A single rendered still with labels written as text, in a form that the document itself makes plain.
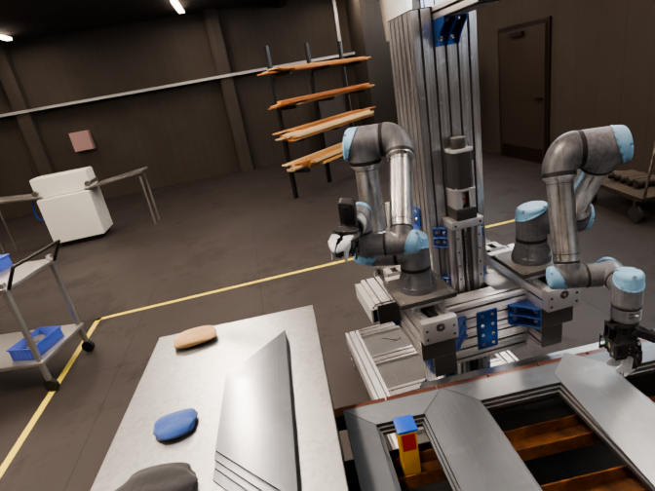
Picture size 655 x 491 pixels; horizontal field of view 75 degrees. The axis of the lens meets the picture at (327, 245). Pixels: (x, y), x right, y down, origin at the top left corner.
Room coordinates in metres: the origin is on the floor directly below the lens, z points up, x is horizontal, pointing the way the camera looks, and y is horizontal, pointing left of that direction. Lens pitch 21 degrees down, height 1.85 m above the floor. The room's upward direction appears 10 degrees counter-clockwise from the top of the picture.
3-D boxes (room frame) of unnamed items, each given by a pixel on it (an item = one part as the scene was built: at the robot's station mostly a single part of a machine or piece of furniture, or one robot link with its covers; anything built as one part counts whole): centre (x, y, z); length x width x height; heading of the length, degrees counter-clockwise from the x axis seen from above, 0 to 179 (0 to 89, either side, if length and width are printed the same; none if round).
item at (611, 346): (1.04, -0.82, 1.00); 0.09 x 0.08 x 0.12; 93
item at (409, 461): (0.97, -0.13, 0.78); 0.05 x 0.05 x 0.19; 3
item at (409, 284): (1.50, -0.32, 1.09); 0.15 x 0.15 x 0.10
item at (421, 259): (1.50, -0.32, 1.20); 0.13 x 0.12 x 0.14; 72
